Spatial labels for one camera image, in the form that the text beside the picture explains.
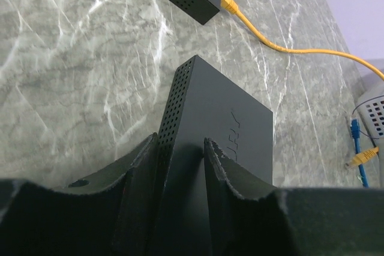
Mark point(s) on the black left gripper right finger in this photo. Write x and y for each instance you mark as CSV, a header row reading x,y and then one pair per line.
x,y
251,217

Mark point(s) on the white plastic basket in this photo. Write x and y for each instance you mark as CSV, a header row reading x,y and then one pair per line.
x,y
370,108

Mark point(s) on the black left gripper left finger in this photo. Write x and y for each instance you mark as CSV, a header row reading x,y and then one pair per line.
x,y
109,212

